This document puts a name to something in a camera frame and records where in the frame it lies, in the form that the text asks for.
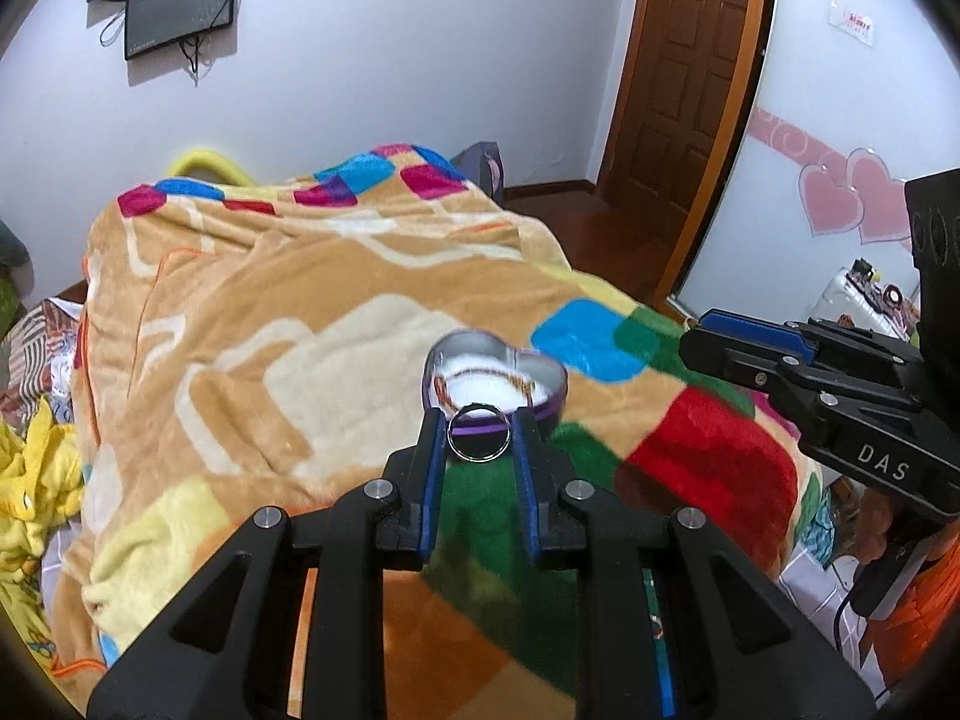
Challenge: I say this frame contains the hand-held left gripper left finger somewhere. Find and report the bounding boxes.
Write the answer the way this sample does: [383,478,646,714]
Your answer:
[87,409,449,720]

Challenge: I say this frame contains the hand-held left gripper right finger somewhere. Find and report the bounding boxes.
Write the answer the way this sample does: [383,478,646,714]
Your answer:
[508,411,877,720]

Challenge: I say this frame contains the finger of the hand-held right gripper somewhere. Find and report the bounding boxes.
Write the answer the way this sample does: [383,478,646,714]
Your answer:
[678,324,929,432]
[699,307,925,391]

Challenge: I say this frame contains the silver ring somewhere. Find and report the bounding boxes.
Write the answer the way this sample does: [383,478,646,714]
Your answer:
[447,403,513,463]

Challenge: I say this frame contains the heart-shaped purple tin box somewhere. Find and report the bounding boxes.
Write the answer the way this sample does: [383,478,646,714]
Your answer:
[422,330,568,441]

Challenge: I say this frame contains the white suitcase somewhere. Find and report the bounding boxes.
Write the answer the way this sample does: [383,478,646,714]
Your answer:
[808,259,922,335]

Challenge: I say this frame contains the wardrobe door with pink hearts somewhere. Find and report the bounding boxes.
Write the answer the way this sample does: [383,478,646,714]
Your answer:
[667,0,960,316]

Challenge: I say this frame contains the colourful patterned blanket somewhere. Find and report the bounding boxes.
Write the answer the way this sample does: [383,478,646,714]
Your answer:
[56,142,826,713]

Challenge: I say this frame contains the brown wooden door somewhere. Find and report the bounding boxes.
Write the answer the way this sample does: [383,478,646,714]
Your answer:
[596,0,781,305]

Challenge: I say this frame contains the orange cloth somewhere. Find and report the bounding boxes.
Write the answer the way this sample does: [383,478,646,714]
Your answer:
[862,517,960,698]

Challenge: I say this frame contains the purple bag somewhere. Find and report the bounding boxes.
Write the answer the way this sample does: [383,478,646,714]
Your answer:
[448,140,505,205]

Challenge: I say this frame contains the yellow cartoon cloth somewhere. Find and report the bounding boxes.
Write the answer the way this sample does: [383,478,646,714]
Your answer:
[0,397,95,698]

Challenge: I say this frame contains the striped brown cloth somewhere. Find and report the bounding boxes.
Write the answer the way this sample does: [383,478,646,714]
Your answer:
[0,298,87,428]

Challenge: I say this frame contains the gold chain bracelet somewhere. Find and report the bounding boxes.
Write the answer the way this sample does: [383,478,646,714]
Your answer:
[432,366,538,400]

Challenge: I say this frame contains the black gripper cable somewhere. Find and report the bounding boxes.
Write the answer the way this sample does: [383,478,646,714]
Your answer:
[831,577,863,650]

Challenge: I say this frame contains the white wall sticker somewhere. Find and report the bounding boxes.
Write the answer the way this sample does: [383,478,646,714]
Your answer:
[828,0,878,47]

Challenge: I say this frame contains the black screen cables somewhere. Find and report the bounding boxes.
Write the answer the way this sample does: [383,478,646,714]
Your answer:
[99,11,226,87]

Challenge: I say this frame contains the small black wall screen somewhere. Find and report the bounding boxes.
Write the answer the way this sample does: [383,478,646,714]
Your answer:
[123,0,242,62]

